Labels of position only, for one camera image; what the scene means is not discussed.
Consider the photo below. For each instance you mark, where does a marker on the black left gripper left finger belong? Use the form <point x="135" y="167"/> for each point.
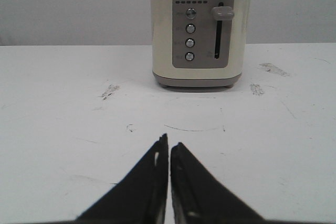
<point x="141" y="195"/>

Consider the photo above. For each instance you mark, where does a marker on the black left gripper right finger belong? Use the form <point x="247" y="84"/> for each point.
<point x="198" y="196"/>

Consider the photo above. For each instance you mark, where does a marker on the cream two-slot toaster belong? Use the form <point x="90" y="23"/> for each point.
<point x="198" y="43"/>

